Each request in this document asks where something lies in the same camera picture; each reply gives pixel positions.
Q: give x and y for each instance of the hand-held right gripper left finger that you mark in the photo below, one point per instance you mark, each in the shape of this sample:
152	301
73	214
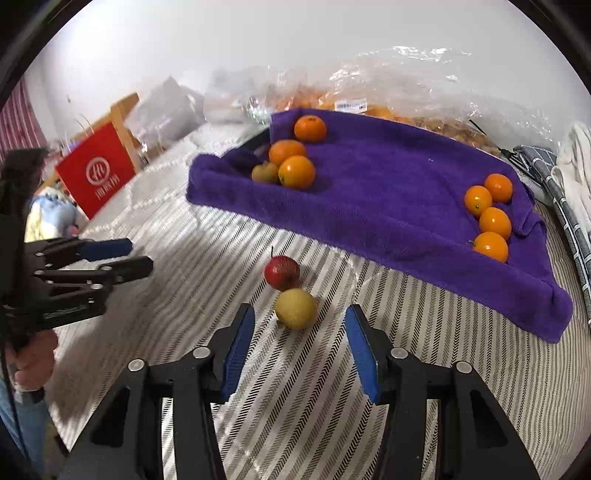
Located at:
238	350

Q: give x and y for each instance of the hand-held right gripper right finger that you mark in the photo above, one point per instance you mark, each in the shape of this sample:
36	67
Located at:
364	360

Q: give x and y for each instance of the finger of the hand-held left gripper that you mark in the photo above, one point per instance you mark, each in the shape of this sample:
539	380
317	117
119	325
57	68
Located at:
134	267
106	249

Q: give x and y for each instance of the yellow green pear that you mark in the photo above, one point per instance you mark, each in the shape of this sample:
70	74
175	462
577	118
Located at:
295	308

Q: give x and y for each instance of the brownish green pear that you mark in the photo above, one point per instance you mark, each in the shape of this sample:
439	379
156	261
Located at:
263	172

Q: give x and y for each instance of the large orange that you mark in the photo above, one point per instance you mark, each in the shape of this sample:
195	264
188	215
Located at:
286	150
297	171

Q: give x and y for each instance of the smooth oval orange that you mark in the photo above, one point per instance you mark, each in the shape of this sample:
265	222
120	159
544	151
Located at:
478	199

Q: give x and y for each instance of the clear bag of brown fruits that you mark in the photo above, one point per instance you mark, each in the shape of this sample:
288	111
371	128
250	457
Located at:
461	131

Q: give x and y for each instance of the person's left hand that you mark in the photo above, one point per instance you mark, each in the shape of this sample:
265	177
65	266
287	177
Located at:
37	364

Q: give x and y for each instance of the light blue cloth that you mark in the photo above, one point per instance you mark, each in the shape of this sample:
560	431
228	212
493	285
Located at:
51	214

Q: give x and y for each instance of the red paper bag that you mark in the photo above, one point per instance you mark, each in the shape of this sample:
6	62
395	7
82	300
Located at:
94	170

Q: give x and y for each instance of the striped bed sheet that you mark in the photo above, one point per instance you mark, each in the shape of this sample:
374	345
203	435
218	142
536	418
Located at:
300	415

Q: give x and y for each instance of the red apple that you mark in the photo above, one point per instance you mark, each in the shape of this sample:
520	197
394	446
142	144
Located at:
281	272

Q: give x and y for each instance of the person's blue jeans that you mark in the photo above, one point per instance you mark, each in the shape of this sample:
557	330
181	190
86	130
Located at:
32	424

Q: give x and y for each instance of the white plastic bag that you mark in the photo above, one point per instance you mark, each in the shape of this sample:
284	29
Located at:
166	108

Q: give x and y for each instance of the red striped curtain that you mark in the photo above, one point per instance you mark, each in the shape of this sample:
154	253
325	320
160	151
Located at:
18	120

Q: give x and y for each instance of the purple towel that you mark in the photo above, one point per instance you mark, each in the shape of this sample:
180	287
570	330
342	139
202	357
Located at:
392	198

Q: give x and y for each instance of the grey plaid cloth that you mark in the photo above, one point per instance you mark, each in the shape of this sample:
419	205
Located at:
563	207

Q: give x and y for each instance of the clear plastic bag of oranges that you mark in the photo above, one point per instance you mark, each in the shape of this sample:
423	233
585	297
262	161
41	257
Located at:
369	83

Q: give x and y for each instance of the white towel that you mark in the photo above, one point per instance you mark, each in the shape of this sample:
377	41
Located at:
577	166

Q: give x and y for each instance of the wooden frame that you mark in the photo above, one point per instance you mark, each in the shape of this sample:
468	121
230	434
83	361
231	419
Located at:
122	115

